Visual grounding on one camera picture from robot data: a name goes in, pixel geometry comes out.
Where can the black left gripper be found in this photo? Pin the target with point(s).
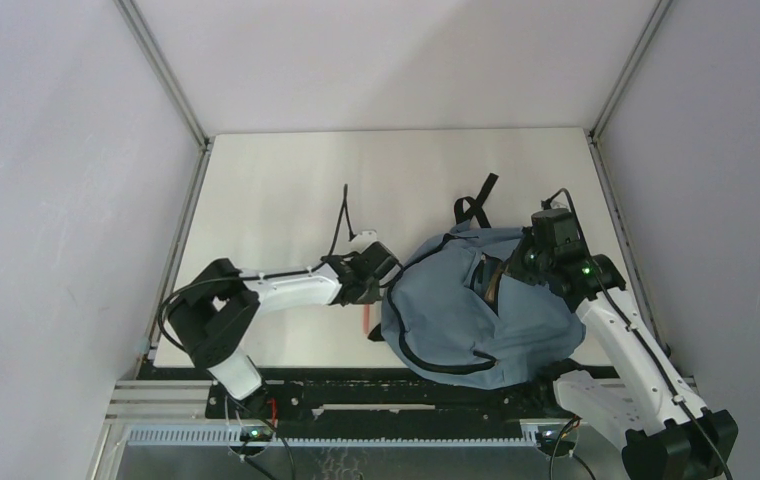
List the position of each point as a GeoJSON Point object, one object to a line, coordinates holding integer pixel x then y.
{"type": "Point", "coordinates": [372, 295]}

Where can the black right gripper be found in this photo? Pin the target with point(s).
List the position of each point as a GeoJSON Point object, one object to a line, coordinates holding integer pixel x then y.
{"type": "Point", "coordinates": [516, 267]}

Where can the orange pen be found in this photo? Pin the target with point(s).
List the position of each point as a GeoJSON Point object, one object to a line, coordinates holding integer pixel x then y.
{"type": "Point", "coordinates": [366, 319]}

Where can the blue student backpack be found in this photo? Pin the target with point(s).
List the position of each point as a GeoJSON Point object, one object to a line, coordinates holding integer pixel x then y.
{"type": "Point", "coordinates": [434, 315]}

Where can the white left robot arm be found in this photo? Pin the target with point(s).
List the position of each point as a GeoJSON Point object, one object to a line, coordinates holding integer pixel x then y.
{"type": "Point", "coordinates": [208, 318]}

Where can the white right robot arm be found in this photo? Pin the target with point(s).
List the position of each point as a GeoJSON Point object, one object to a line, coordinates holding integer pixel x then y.
{"type": "Point", "coordinates": [664, 430]}

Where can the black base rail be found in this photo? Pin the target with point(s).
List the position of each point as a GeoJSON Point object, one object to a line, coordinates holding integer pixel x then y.
{"type": "Point", "coordinates": [388, 404]}

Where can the aluminium frame front rail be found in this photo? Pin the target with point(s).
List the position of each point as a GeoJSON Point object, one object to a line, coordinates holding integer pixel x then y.
{"type": "Point", "coordinates": [171, 404]}

